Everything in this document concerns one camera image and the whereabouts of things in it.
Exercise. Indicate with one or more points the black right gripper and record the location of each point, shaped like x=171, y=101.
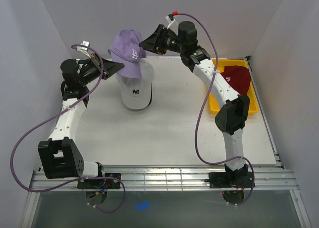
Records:
x=154, y=42

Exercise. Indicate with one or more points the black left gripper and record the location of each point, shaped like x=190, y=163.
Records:
x=109, y=68

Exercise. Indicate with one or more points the purple baseball cap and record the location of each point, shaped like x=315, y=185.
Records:
x=125, y=49

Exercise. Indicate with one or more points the white baseball cap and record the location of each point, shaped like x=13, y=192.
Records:
x=133, y=90

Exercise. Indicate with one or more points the black baseball cap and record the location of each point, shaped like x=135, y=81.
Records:
x=143, y=105

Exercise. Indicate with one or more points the dark red baseball cap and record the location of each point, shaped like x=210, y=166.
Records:
x=238, y=77

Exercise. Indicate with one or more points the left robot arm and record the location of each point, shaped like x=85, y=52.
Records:
x=59, y=155

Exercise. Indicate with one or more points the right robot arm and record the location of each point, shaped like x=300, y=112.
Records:
x=233, y=112

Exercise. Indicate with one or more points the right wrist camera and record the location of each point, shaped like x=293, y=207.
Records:
x=172, y=23

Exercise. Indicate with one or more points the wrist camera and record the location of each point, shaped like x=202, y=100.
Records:
x=172, y=23
x=86, y=50

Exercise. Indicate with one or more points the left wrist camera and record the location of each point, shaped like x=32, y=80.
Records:
x=86, y=50

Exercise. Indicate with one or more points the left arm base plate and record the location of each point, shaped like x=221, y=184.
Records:
x=105, y=181

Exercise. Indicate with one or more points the aluminium frame rail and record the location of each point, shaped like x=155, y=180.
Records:
x=192, y=178

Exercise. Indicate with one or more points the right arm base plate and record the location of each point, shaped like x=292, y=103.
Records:
x=224, y=180

